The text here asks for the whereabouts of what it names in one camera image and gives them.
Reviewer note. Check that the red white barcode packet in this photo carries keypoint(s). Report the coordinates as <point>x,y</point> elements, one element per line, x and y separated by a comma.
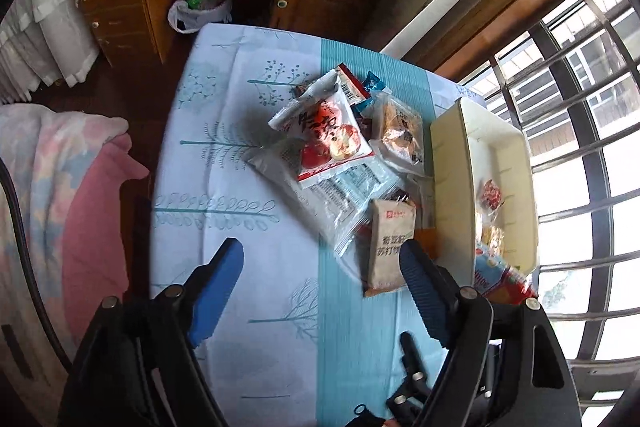
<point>355,87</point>

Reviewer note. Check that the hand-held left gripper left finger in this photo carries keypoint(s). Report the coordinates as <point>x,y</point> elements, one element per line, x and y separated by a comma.
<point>215,297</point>

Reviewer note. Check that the beige soda cracker pack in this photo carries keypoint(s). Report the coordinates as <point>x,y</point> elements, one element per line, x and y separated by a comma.
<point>387,247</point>

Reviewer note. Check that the pink pastel blanket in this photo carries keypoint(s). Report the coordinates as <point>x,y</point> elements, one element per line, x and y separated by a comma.
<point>65,207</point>

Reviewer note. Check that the clear yellow cracker packet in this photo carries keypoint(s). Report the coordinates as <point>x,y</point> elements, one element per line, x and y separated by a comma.
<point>492,238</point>

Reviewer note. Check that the metal window guard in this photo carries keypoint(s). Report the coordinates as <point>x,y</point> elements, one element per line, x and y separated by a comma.
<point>590,147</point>

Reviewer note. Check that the small blue snack packet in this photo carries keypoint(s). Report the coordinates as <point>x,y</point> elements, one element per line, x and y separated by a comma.
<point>374,82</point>

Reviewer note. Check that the white trash bag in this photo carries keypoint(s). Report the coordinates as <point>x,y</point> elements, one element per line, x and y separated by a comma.
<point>200,7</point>

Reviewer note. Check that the clear red nut packet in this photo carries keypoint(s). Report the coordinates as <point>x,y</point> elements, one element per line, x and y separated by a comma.
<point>490,195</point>

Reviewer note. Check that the red and white snack bag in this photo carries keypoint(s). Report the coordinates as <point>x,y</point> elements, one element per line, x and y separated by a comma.
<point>325,132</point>

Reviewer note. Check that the blue leaf print tablecloth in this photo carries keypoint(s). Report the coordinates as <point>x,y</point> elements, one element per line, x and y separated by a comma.
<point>250,257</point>

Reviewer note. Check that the cream plastic storage bin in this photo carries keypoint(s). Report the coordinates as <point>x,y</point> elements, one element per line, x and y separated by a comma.
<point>452,187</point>

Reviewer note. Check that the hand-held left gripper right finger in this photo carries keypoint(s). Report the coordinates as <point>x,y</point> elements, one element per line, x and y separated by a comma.
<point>425,292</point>

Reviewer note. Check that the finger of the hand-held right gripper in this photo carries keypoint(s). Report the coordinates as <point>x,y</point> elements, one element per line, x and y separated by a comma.
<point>412,372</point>

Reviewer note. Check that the clear bread packet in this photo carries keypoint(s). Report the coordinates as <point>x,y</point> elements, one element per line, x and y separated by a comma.
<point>400,137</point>

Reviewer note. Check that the silver snack bag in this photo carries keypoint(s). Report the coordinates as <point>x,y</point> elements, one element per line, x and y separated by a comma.
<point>340,199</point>

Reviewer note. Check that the white lace furniture cover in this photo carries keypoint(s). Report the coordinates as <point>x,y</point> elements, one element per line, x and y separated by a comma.
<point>45,42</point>

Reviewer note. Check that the long red biscuit tube pack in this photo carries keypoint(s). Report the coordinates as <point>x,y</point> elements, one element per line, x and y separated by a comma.
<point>500,279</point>

